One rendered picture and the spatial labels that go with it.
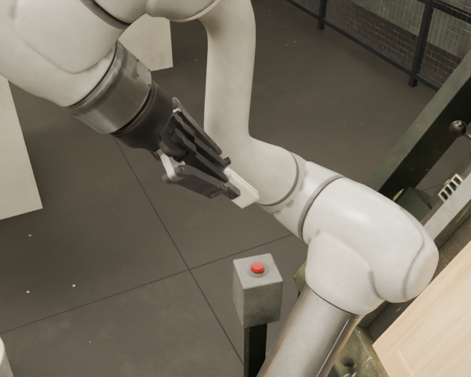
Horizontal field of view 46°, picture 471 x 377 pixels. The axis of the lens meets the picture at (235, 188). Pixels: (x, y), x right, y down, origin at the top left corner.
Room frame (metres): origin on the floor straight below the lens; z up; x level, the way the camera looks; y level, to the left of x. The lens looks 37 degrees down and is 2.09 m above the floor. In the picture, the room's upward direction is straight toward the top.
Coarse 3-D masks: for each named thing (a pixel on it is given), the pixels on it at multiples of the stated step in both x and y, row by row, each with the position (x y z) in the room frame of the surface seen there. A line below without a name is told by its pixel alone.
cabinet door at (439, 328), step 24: (456, 264) 0.92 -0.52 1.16; (432, 288) 0.91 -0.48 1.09; (456, 288) 0.87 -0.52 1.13; (408, 312) 0.90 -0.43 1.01; (432, 312) 0.86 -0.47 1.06; (456, 312) 0.83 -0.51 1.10; (384, 336) 0.89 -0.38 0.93; (408, 336) 0.85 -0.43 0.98; (432, 336) 0.82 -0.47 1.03; (456, 336) 0.79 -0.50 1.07; (384, 360) 0.84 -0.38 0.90; (408, 360) 0.81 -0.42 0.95; (432, 360) 0.77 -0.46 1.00; (456, 360) 0.74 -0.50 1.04
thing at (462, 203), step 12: (468, 180) 1.05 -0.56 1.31; (456, 192) 1.05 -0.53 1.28; (468, 192) 1.03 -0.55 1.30; (444, 204) 1.05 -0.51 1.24; (456, 204) 1.02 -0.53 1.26; (468, 204) 1.01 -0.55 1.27; (432, 216) 1.04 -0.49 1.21; (444, 216) 1.02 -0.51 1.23; (456, 216) 1.00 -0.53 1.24; (468, 216) 1.01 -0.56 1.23; (432, 228) 1.02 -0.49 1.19; (444, 228) 1.00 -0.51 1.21; (456, 228) 1.01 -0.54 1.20; (444, 240) 1.00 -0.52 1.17; (372, 312) 0.96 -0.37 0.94; (360, 324) 0.95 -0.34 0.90
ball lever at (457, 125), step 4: (456, 120) 1.08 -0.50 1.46; (460, 120) 1.08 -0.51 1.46; (452, 124) 1.08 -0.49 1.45; (456, 124) 1.07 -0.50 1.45; (460, 124) 1.07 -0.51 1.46; (464, 124) 1.07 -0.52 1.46; (452, 128) 1.07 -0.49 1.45; (456, 128) 1.06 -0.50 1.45; (460, 128) 1.06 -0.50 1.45; (464, 128) 1.06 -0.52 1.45; (452, 132) 1.07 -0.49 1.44; (456, 132) 1.06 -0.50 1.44; (460, 132) 1.06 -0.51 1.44; (464, 132) 1.06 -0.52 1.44; (468, 132) 1.07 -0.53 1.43; (456, 136) 1.06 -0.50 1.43; (460, 136) 1.06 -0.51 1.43; (468, 136) 1.06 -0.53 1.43
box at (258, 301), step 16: (256, 256) 1.19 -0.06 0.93; (240, 272) 1.12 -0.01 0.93; (272, 272) 1.12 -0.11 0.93; (240, 288) 1.08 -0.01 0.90; (256, 288) 1.07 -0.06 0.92; (272, 288) 1.08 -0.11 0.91; (240, 304) 1.08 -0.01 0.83; (256, 304) 1.07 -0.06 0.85; (272, 304) 1.08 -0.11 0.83; (240, 320) 1.08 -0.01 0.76; (256, 320) 1.07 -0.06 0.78; (272, 320) 1.08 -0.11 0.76
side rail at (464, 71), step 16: (464, 64) 1.31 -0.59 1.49; (448, 80) 1.31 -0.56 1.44; (464, 80) 1.27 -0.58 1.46; (448, 96) 1.27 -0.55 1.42; (464, 96) 1.27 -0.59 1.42; (432, 112) 1.27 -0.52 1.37; (448, 112) 1.26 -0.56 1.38; (464, 112) 1.27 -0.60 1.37; (416, 128) 1.28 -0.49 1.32; (432, 128) 1.25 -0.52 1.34; (448, 128) 1.26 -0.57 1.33; (400, 144) 1.28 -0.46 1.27; (416, 144) 1.24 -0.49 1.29; (432, 144) 1.25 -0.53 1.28; (448, 144) 1.27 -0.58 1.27; (384, 160) 1.28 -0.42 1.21; (400, 160) 1.24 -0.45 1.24; (416, 160) 1.24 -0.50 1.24; (432, 160) 1.26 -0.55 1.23; (384, 176) 1.24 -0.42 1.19; (400, 176) 1.23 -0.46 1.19; (416, 176) 1.25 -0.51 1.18; (384, 192) 1.22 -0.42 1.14; (400, 192) 1.24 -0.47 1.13
